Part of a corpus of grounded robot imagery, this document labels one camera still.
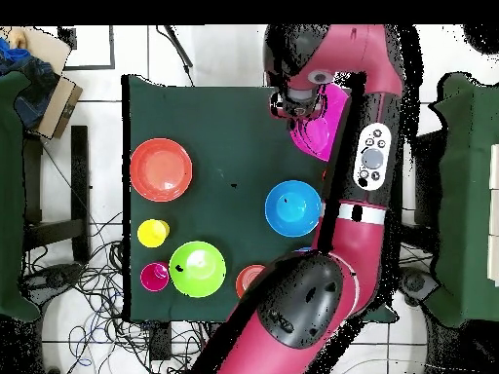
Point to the crimson plastic cup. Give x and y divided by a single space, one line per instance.
154 276

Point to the orange shallow plastic bowl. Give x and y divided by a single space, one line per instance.
161 170

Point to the pink large plastic bowl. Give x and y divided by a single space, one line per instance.
317 136

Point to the lemon yellow plastic cup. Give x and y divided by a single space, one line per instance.
153 233

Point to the white boxes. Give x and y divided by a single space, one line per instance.
495 214

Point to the black square floor frame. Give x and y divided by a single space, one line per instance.
112 46

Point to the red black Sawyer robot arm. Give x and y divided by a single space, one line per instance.
351 241

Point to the dark green tablecloth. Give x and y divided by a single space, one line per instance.
202 117

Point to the black chair frame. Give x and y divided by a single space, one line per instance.
427 175
80 175

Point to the black tripod leg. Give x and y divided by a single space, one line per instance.
179 46

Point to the black pedestal foot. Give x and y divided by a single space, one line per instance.
50 276
419 282

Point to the light blue medium bowl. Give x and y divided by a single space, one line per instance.
293 208

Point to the brown cardboard box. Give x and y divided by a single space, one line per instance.
58 109

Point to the orange small plastic bowl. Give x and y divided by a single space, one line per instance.
245 278

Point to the tan cardboard sheet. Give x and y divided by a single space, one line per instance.
46 46

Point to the green cloth covered table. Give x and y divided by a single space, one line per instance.
456 194
9 194

